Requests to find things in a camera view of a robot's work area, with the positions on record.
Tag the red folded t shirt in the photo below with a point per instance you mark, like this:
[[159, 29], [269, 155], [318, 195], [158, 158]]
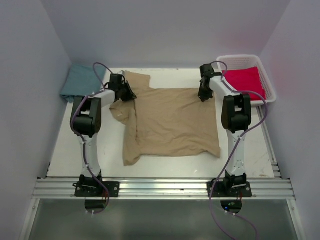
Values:
[[246, 80]]

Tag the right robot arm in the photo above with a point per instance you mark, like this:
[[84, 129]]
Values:
[[236, 117]]

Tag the beige t shirt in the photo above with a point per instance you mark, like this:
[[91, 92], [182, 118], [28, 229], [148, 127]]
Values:
[[170, 122]]

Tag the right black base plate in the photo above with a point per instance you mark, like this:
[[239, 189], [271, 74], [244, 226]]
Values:
[[221, 191]]

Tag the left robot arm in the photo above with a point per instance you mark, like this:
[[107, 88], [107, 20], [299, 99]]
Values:
[[86, 122]]

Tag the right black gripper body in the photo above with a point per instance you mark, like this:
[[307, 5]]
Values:
[[205, 92]]

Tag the aluminium rail frame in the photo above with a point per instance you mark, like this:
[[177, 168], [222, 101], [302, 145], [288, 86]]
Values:
[[161, 198]]

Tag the teal folded t shirt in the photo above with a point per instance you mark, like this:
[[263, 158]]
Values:
[[82, 81]]

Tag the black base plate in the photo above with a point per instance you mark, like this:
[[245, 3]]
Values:
[[94, 189], [221, 191]]

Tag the white plastic basket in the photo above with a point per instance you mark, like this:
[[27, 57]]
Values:
[[244, 61]]

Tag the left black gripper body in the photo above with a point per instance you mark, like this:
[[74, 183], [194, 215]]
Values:
[[125, 91]]

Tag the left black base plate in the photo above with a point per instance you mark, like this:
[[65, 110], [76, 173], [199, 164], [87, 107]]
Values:
[[94, 189]]

